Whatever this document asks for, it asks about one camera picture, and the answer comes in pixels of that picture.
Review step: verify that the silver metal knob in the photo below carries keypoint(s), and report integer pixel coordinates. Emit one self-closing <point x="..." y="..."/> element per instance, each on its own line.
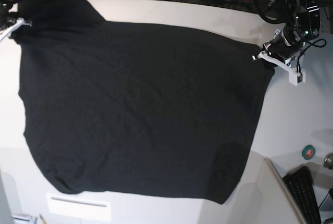
<point x="328" y="161"/>

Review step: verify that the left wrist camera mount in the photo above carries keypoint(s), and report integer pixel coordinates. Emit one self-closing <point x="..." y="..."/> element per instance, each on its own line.
<point x="296" y="74"/>

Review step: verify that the black keyboard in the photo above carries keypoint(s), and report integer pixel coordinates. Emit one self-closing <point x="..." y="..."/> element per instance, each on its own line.
<point x="300" y="185"/>

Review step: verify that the white divider panel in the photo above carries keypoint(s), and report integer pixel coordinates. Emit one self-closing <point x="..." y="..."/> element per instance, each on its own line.
<point x="281" y="204"/>

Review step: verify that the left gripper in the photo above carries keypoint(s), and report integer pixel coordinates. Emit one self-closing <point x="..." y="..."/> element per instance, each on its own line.
<point x="284" y="46"/>

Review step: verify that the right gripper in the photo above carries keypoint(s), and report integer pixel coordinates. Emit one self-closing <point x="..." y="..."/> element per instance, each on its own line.
<point x="8" y="18"/>

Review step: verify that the green tape roll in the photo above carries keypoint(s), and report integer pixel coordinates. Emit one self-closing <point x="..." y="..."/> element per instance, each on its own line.
<point x="308" y="152"/>

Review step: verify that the black t-shirt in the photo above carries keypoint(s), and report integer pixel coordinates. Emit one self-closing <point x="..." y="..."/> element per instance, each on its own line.
<point x="136" y="108"/>

